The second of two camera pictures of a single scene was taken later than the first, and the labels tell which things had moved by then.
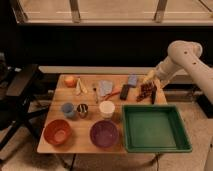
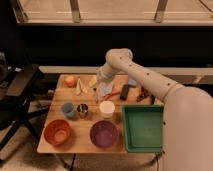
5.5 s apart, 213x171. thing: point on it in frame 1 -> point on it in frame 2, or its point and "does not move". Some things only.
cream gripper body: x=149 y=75 -> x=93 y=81
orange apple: x=70 y=82 does not move
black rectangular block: x=124 y=91 does not move
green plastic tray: x=155 y=129 does not move
